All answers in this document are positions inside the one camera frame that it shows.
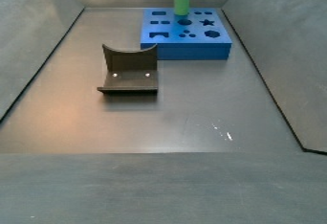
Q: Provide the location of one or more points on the blue shape sorter block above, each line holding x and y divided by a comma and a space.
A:
189, 37

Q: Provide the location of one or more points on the black curved holder bracket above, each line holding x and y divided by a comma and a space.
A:
130, 70

